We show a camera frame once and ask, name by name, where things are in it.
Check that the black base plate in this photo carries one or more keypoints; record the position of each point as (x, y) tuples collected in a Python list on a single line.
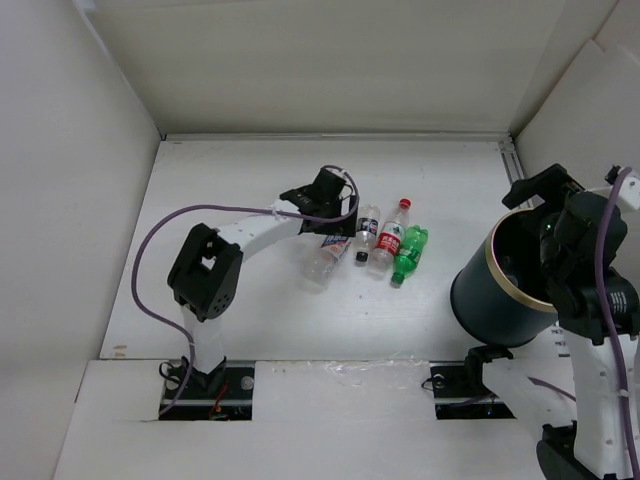
[(230, 400), (456, 397)]

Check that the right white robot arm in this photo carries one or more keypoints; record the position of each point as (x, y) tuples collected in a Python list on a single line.
[(548, 261)]

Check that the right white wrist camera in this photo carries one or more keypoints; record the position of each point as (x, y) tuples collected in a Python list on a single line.
[(628, 197)]

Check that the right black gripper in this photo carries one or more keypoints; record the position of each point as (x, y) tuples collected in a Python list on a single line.
[(550, 182)]

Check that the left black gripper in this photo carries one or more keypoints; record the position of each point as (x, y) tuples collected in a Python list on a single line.
[(338, 227)]

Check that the green plastic bottle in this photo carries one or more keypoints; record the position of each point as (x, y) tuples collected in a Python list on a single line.
[(409, 254)]

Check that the clear bottle red label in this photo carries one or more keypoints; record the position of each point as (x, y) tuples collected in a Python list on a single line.
[(389, 239)]

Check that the clear bottle blue orange label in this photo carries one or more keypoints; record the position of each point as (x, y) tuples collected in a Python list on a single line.
[(322, 263)]

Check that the clear bottle black label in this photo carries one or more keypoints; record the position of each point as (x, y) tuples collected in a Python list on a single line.
[(367, 225)]

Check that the dark bin with gold rim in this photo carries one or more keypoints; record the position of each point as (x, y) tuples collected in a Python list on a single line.
[(499, 297)]

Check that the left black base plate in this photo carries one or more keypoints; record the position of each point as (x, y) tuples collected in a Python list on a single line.
[(230, 400)]

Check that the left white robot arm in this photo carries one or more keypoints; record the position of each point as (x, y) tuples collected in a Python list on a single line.
[(206, 272)]

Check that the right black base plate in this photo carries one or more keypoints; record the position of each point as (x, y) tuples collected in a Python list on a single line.
[(456, 397)]

